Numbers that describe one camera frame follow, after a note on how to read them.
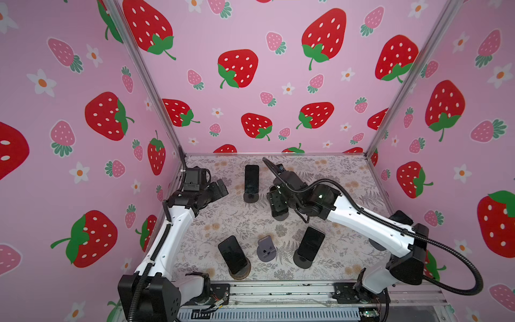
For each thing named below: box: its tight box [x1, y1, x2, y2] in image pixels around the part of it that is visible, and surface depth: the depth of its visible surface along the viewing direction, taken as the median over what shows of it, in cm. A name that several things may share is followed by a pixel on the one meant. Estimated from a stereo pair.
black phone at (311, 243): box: [297, 226, 326, 262], surface depth 75 cm
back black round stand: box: [243, 192, 260, 204], surface depth 104 cm
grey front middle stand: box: [256, 235, 277, 263], surface depth 81 cm
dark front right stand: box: [293, 248, 313, 270], surface depth 83 cm
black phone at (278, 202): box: [266, 189, 290, 217], surface depth 65 cm
